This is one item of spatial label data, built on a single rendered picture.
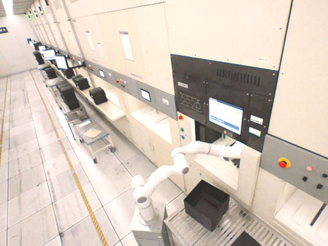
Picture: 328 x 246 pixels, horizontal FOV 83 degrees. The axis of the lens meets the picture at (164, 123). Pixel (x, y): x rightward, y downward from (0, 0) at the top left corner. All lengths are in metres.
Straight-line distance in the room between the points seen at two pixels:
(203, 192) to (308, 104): 1.19
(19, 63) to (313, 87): 14.32
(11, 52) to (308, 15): 14.21
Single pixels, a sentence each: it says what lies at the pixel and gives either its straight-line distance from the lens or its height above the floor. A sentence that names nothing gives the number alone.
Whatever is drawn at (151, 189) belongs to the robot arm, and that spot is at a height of 1.17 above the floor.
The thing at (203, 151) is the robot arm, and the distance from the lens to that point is 1.43.
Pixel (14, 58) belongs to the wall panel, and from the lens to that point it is 14.53.
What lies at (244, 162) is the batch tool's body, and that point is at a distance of 1.47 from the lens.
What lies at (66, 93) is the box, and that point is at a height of 0.89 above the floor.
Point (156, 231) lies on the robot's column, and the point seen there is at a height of 0.76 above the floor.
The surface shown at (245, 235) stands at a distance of 1.64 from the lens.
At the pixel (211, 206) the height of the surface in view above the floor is 0.77.
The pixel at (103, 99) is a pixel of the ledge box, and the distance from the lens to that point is 3.96.
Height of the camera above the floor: 2.31
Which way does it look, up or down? 32 degrees down
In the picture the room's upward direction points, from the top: 10 degrees counter-clockwise
